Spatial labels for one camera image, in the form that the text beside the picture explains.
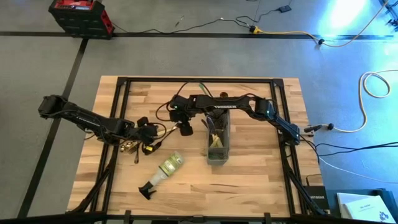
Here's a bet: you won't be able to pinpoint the black cable bundle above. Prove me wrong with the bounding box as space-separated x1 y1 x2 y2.
303 140 398 157

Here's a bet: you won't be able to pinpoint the black tripod legs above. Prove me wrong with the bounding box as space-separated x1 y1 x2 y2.
379 0 398 30

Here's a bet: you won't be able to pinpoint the green-handled fork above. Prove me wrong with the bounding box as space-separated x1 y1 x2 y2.
208 148 228 160

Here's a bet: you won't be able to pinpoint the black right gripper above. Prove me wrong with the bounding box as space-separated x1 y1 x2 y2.
169 94 195 137

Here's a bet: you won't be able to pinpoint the yellow extension cord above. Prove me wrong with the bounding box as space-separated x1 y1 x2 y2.
248 0 390 49

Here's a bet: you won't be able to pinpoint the white printed booklet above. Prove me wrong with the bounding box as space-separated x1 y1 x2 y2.
344 195 397 223

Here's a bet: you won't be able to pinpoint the red and black toolbox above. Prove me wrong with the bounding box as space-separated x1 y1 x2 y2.
49 0 115 40

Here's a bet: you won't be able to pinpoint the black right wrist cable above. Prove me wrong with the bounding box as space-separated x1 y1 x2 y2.
154 80 215 123

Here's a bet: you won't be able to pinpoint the spray bottle green label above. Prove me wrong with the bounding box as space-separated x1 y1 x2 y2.
138 151 185 200

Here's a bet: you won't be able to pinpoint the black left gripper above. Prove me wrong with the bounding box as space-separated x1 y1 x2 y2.
134 116 167 156

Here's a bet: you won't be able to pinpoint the thin white cable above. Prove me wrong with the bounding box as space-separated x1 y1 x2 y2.
317 155 398 185

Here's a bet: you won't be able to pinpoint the black Netgear box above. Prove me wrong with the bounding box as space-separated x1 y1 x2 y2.
304 185 331 214

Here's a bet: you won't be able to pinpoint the black floor cable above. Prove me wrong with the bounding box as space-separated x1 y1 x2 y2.
111 0 293 34

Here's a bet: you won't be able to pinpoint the thick white cable loop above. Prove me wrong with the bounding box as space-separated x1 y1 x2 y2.
337 68 398 133

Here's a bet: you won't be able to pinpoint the white paper sheet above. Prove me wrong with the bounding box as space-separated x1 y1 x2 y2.
336 192 368 218

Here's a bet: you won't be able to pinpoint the black fork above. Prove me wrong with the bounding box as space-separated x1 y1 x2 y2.
214 112 230 131

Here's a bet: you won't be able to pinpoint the grey plastic cutlery basket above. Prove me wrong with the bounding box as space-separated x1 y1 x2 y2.
206 108 231 166

